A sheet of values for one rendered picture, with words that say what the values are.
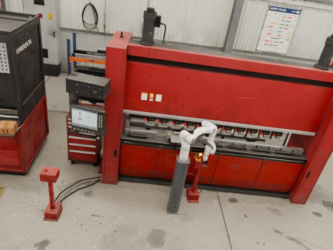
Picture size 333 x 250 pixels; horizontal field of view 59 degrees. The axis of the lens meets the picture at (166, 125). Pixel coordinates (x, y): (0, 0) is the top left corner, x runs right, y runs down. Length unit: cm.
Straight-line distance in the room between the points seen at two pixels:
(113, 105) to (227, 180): 231
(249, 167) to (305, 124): 109
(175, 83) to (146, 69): 46
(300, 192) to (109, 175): 320
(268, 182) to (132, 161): 232
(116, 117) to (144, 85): 61
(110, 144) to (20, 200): 155
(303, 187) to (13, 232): 442
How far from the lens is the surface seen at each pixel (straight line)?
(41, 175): 412
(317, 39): 963
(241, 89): 439
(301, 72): 454
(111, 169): 485
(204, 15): 844
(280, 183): 543
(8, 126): 454
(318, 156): 517
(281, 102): 466
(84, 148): 516
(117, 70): 399
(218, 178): 509
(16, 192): 511
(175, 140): 447
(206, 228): 467
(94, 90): 370
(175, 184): 430
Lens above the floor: 344
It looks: 30 degrees down
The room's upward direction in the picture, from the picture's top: 9 degrees clockwise
